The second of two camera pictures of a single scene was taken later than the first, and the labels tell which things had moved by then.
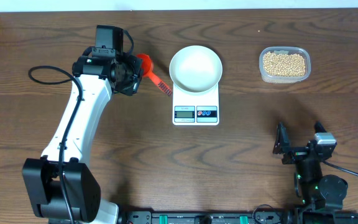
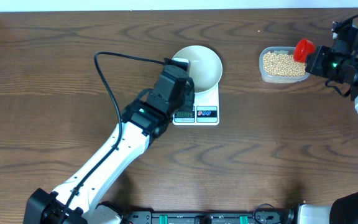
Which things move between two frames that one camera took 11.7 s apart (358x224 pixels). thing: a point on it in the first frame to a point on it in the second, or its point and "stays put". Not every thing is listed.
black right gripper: x=282 y=146 to x=316 y=60
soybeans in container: x=284 y=65 stays put
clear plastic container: x=283 y=65 stays put
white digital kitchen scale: x=196 y=109 stays put
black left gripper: x=136 y=63 to x=187 y=93
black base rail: x=243 y=217 stays put
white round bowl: x=196 y=68 stays put
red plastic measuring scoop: x=147 y=67 to x=303 y=48
